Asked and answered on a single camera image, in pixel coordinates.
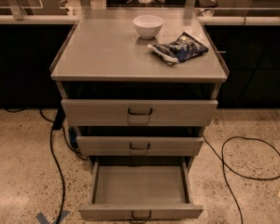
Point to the grey middle drawer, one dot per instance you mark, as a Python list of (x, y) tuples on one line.
[(139, 146)]

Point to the grey drawer cabinet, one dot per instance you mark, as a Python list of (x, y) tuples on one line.
[(106, 59)]

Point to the blue tape cross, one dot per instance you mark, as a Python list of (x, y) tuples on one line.
[(58, 220)]

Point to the grey top drawer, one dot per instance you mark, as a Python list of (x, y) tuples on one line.
[(139, 112)]

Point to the grey drawer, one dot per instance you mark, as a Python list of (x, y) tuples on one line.
[(139, 112), (139, 146), (140, 193)]

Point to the white bowl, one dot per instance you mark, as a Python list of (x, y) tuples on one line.
[(147, 26)]

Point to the grey bottom drawer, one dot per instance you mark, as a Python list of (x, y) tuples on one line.
[(140, 193)]

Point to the blue white snack bag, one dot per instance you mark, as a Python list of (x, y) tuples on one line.
[(186, 47)]

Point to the dark counter cabinets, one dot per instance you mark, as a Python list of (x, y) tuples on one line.
[(29, 52)]

